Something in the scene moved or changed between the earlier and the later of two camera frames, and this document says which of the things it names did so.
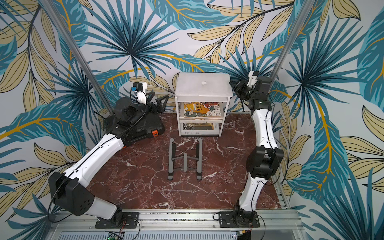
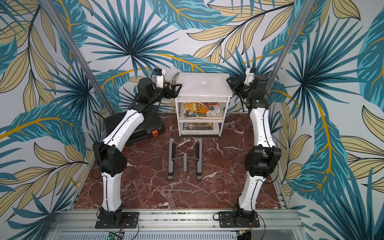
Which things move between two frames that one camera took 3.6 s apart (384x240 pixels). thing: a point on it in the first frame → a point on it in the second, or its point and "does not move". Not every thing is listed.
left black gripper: x=160 y=108 → x=174 y=93
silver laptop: x=203 y=84 does not move
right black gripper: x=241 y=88 does not move
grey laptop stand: x=185 y=162 does not move
